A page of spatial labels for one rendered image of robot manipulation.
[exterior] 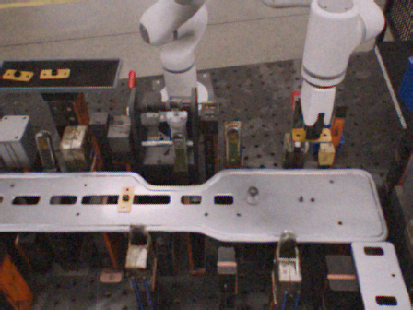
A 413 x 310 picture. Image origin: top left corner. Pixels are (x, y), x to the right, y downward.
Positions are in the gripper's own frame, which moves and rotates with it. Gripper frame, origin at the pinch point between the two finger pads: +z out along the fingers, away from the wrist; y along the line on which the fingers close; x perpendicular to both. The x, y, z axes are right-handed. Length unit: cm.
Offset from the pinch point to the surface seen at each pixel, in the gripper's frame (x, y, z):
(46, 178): -70, -7, 28
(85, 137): -59, -16, 20
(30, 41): -162, -212, 128
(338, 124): 10.5, -14.8, 14.2
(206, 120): -24.7, -18.1, 15.8
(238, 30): -9, -220, 128
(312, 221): 2.5, 6.8, 27.4
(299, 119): 0.1, -15.2, 12.7
